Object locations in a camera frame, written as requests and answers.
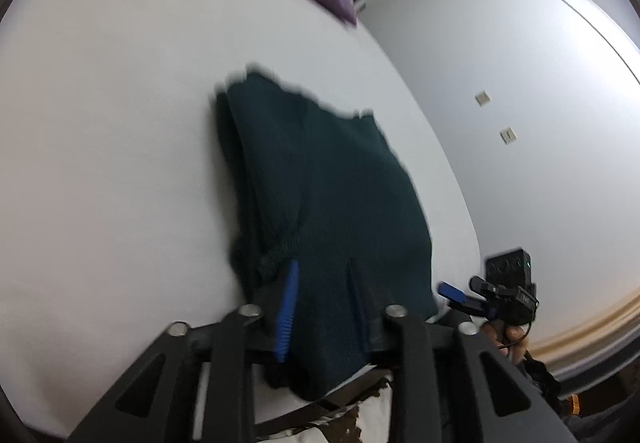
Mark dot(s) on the person's right forearm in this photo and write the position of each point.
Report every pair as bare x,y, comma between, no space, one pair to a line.
545,380

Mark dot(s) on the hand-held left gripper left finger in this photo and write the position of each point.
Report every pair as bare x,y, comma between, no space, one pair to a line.
286,308

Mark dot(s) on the white bed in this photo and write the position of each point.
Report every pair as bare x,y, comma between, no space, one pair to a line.
110,123

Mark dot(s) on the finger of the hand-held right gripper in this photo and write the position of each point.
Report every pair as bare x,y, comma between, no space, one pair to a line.
452,292

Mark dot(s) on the person's white brown patterned clothing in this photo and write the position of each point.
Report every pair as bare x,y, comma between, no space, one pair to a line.
345,418

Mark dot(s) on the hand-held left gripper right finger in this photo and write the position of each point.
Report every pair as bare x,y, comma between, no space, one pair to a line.
361,313

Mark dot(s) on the person's right hand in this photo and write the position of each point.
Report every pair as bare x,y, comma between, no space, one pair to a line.
510,335

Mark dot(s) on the dark green knit garment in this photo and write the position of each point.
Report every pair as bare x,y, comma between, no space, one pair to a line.
340,203

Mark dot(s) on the beige wall socket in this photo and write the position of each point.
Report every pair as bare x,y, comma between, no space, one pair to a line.
508,135
482,98

